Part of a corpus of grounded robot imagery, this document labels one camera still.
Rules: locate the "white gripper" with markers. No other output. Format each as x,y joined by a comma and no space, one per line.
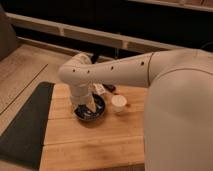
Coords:
82,96

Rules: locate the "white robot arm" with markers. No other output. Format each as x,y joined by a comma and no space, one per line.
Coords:
178,109

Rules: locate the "dark ceramic bowl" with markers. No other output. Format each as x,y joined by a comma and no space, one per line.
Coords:
85,114

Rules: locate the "small dark object on table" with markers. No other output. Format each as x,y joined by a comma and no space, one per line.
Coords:
110,88

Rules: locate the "white paper cup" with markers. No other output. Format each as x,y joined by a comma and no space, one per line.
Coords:
118,102

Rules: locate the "wooden table board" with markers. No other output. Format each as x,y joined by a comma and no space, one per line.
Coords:
114,142

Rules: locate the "dark grey floor mat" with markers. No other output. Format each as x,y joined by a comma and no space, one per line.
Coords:
22,141

